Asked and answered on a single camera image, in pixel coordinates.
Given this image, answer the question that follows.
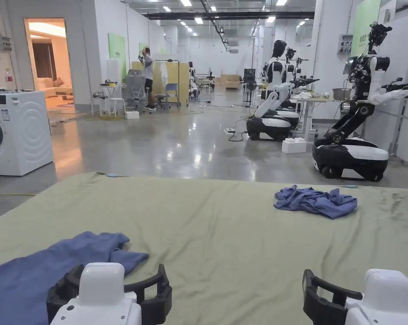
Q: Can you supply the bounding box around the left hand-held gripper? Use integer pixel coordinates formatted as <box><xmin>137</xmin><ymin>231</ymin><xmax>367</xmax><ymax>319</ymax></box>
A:
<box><xmin>46</xmin><ymin>262</ymin><xmax>173</xmax><ymax>325</ymax></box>

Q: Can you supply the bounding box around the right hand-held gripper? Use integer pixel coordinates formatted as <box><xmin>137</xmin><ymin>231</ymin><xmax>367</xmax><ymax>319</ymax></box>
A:
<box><xmin>302</xmin><ymin>269</ymin><xmax>408</xmax><ymax>325</ymax></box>

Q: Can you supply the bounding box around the flat blue garment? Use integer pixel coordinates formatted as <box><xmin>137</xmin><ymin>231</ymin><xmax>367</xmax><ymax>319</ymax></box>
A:
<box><xmin>0</xmin><ymin>231</ymin><xmax>150</xmax><ymax>325</ymax></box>

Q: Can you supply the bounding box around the bunched blue garment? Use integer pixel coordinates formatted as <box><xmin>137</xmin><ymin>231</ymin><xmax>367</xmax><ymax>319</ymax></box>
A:
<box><xmin>273</xmin><ymin>185</ymin><xmax>358</xmax><ymax>220</ymax></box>

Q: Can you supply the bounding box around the bed with pale green sheet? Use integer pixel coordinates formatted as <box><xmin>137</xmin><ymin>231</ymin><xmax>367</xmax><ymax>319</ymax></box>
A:
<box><xmin>0</xmin><ymin>171</ymin><xmax>408</xmax><ymax>325</ymax></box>

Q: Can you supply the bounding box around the white washing machine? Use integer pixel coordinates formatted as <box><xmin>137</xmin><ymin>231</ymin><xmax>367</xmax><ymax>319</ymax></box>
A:
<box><xmin>0</xmin><ymin>89</ymin><xmax>55</xmax><ymax>176</ymax></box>

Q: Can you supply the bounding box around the white round stool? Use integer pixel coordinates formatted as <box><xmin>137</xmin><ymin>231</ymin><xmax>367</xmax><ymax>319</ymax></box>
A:
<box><xmin>108</xmin><ymin>97</ymin><xmax>127</xmax><ymax>116</ymax></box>

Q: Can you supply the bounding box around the white desk with items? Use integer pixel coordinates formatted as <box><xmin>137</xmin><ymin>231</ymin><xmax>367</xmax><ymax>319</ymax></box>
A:
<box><xmin>289</xmin><ymin>88</ymin><xmax>353</xmax><ymax>141</ymax></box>

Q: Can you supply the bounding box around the small white table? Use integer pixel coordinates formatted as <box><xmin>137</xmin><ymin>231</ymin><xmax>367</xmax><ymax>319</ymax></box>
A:
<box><xmin>100</xmin><ymin>82</ymin><xmax>124</xmax><ymax>116</ymax></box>

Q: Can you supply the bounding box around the black and white wheeled robot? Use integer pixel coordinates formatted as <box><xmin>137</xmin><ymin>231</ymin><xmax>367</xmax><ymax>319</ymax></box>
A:
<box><xmin>246</xmin><ymin>40</ymin><xmax>301</xmax><ymax>141</ymax></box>
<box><xmin>312</xmin><ymin>22</ymin><xmax>408</xmax><ymax>181</ymax></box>

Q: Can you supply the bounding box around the grey office chair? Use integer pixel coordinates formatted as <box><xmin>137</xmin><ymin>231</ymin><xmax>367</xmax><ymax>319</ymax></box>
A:
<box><xmin>124</xmin><ymin>69</ymin><xmax>148</xmax><ymax>113</ymax></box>

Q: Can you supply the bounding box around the blue chair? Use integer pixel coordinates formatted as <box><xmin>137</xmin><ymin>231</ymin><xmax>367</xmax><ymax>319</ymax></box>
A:
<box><xmin>156</xmin><ymin>83</ymin><xmax>179</xmax><ymax>110</ymax></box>

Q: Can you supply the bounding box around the beige sofa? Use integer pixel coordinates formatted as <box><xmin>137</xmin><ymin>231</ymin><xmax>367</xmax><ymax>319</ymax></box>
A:
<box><xmin>37</xmin><ymin>77</ymin><xmax>74</xmax><ymax>99</ymax></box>

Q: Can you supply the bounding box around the row of robots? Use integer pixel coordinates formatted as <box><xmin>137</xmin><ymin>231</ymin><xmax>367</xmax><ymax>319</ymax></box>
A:
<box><xmin>284</xmin><ymin>47</ymin><xmax>320</xmax><ymax>119</ymax></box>

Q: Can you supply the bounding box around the black standing fan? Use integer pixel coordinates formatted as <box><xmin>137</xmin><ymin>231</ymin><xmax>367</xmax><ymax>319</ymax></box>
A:
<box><xmin>243</xmin><ymin>68</ymin><xmax>258</xmax><ymax>109</ymax></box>

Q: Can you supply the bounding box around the wooden crate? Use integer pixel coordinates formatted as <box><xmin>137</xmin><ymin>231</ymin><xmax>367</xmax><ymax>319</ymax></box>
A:
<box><xmin>220</xmin><ymin>73</ymin><xmax>243</xmax><ymax>90</ymax></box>

